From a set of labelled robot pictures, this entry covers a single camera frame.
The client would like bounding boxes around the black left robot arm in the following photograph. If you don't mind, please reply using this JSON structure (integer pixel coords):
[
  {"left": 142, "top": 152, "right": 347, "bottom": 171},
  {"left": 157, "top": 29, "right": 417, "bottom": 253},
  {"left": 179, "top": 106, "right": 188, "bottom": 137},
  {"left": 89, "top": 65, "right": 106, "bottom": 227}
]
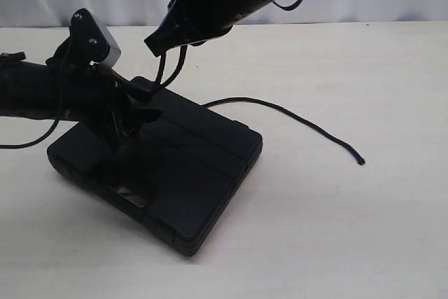
[{"left": 1, "top": 52, "right": 162, "bottom": 148}]

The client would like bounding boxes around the black plastic carrying case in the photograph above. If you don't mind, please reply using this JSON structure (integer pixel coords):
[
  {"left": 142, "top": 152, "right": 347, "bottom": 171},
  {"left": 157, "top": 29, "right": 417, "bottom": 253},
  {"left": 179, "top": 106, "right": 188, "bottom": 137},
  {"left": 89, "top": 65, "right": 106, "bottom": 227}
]
[{"left": 47, "top": 89, "right": 263, "bottom": 257}]

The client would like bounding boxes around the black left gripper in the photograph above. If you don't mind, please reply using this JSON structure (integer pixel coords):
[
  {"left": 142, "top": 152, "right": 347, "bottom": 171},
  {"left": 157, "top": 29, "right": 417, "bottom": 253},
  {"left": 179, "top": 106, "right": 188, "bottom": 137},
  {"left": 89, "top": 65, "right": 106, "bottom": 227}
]
[{"left": 62, "top": 64, "right": 163, "bottom": 145}]

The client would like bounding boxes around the black braided rope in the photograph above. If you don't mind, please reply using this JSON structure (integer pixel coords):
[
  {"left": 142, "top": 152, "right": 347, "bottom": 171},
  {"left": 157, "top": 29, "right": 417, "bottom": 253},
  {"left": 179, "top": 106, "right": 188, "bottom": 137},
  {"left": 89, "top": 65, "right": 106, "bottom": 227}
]
[{"left": 145, "top": 45, "right": 367, "bottom": 167}]

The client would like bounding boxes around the thin black left cable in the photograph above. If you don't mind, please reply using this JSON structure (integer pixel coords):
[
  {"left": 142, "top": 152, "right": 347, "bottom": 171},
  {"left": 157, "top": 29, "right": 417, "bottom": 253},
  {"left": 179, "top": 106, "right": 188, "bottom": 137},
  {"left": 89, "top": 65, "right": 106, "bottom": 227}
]
[{"left": 0, "top": 32, "right": 76, "bottom": 149}]

